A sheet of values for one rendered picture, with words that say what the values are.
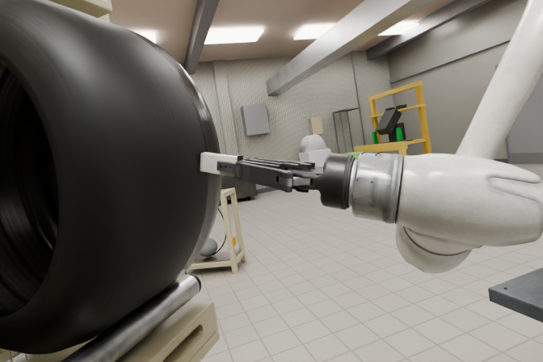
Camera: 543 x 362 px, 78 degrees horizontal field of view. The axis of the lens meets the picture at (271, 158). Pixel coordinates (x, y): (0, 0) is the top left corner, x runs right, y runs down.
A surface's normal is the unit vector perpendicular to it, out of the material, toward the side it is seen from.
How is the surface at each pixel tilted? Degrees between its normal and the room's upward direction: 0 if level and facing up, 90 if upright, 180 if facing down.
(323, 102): 90
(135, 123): 81
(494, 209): 89
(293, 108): 90
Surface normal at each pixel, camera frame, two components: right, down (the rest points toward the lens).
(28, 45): -0.24, -0.06
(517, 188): -0.08, -0.47
